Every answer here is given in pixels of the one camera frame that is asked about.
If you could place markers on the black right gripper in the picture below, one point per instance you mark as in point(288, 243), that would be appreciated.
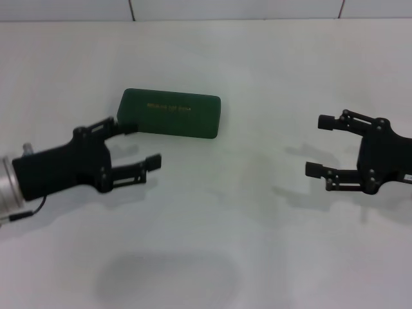
point(386, 157)

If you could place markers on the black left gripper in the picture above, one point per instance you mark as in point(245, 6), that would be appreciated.
point(64, 170)

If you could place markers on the green glasses case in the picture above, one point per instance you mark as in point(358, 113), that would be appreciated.
point(174, 119)

